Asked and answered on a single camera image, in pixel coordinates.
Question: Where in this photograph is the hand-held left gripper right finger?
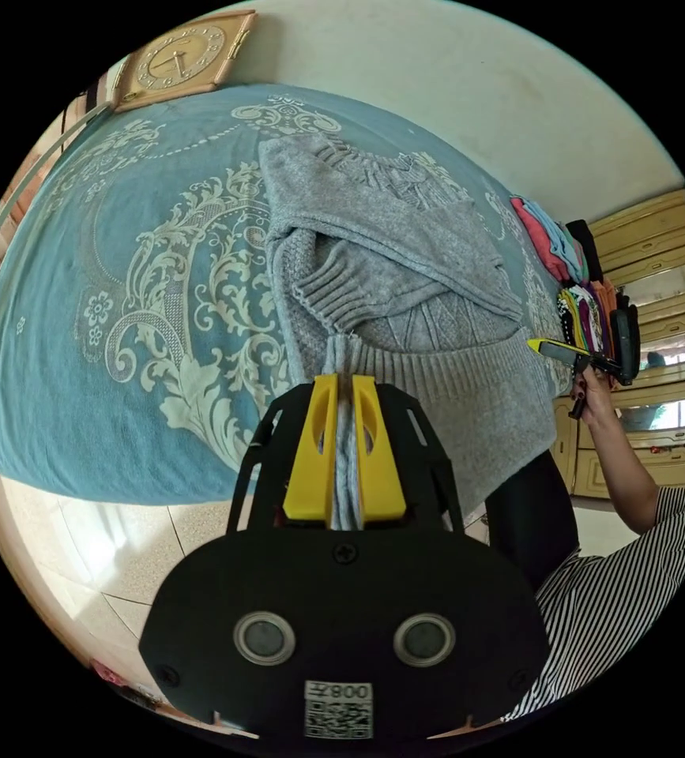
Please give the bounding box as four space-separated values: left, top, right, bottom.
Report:
351 375 407 531

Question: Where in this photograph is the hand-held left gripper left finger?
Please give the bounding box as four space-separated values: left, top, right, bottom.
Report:
282 373 341 523

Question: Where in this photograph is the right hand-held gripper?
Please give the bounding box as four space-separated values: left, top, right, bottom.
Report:
525 290 643 420

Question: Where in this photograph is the gray long sleeve sweater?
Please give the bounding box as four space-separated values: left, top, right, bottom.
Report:
257 131 559 531

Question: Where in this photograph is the person's right forearm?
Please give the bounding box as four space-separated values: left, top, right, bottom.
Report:
588 408 661 535

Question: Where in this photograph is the person's right hand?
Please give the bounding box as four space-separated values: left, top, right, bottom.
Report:
568 366 620 429

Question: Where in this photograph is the pile of clothes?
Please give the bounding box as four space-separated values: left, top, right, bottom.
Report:
508 195 623 358

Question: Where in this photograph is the beige cupboard with mirrors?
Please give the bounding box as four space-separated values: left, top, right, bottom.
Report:
551 188 685 493

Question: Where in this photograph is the bed with blue patterned sheet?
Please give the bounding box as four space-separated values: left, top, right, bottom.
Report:
0 82 575 505

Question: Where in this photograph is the person's body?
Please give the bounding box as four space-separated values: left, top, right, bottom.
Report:
484 448 685 725

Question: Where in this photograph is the square beige wall clock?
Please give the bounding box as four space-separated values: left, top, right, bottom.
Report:
109 9 258 114

